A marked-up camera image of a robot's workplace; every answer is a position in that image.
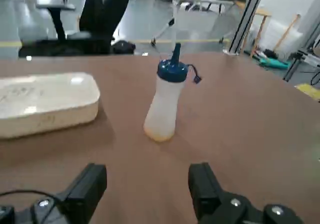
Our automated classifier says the grey desk black leg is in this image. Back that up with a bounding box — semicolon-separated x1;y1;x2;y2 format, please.
36;2;76;41

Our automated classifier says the wooden stick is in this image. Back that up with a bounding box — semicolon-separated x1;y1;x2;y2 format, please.
273;13;301;52

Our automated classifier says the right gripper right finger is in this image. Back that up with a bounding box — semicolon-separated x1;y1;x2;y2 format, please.
187;162;305;224

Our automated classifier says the teal cloth bundle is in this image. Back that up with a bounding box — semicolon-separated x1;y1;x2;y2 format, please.
258;55;291;71

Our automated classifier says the aluminium frame profile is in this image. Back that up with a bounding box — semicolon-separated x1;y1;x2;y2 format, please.
283;46;320;82
227;0;269;56

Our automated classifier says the transparent blue-capped sauce bottle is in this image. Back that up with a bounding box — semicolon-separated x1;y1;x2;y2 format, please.
143;43;204;143

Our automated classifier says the black office chair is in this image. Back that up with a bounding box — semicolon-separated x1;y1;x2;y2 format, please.
18;0;137;58

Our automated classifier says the white rectangular lidded box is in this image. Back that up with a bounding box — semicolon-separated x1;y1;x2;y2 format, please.
0;71;101;140

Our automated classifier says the wooden stand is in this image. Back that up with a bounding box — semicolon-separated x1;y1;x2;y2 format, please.
249;7;273;57

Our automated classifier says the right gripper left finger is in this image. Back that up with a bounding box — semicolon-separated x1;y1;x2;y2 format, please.
0;162;108;224

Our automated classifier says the thin black gripper wire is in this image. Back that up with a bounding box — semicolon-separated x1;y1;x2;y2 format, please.
0;190;63;224

